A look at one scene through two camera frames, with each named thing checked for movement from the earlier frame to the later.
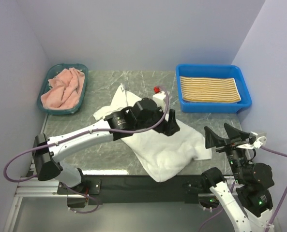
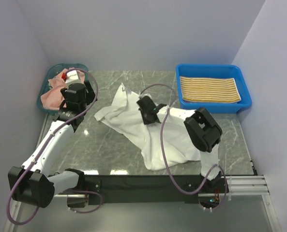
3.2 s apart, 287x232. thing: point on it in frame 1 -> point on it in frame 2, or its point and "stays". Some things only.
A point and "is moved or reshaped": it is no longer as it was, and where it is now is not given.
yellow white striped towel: x=210 y=89 stays
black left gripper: x=170 y=127 -> x=90 y=97
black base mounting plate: x=138 y=190 stays
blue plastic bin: x=206 y=70 stays
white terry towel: x=164 y=157 is moved or reshaped
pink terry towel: x=66 y=90 stays
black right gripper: x=236 y=137 -> x=146 y=122
